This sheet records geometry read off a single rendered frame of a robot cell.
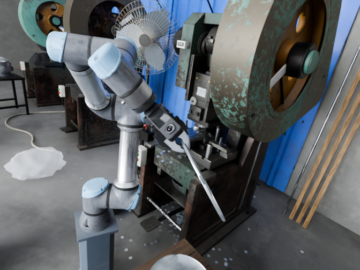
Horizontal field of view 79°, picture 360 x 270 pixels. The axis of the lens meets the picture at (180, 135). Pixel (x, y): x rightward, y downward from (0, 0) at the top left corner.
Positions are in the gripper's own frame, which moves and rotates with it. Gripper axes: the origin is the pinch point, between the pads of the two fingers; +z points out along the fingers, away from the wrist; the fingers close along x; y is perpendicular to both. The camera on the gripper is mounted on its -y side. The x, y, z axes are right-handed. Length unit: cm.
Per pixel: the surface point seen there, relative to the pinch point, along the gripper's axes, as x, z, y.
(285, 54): -60, 17, 25
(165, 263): 43, 50, 10
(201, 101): -25, 30, 64
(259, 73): -38.2, 5.6, 12.1
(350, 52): -147, 91, 70
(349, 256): -38, 184, 0
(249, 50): -37.9, -4.5, 11.9
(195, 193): 14, 53, 33
